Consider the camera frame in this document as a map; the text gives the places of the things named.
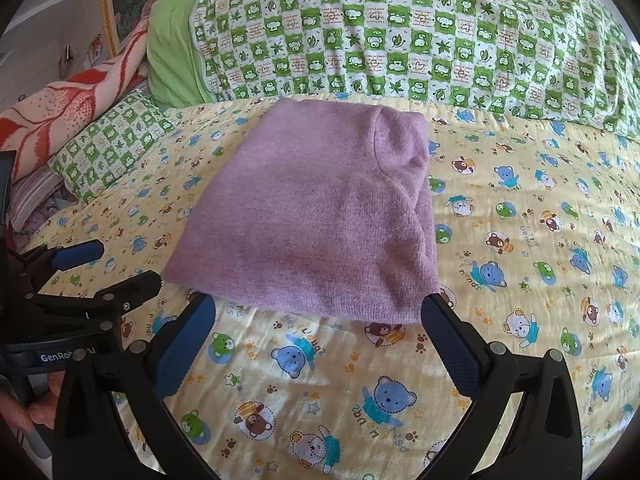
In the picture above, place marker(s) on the green checkered quilt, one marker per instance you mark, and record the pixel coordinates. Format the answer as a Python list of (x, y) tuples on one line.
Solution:
[(400, 35)]

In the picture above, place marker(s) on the purple knit sweater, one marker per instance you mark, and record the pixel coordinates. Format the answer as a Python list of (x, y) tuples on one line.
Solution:
[(300, 210)]

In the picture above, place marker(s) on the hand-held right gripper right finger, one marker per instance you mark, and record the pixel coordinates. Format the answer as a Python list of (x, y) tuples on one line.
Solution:
[(450, 345)]

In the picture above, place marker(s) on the green checkered pillow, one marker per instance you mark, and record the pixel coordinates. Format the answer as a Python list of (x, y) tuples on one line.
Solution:
[(110, 145)]

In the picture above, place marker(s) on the person's left hand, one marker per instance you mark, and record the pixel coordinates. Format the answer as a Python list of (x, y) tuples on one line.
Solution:
[(46, 410)]

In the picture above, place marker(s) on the red floral blanket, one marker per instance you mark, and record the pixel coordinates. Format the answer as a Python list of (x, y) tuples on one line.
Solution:
[(65, 105)]

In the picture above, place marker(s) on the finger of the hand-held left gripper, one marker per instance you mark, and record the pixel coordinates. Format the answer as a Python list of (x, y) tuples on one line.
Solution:
[(77, 254), (135, 287)]

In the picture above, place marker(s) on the striped pink pillow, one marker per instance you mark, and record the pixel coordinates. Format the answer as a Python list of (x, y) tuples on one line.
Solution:
[(35, 195)]

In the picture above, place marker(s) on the yellow bear print bedsheet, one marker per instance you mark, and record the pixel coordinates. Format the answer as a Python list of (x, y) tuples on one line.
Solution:
[(525, 270)]

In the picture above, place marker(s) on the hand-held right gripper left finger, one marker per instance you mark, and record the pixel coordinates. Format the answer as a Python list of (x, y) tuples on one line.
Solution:
[(185, 350)]

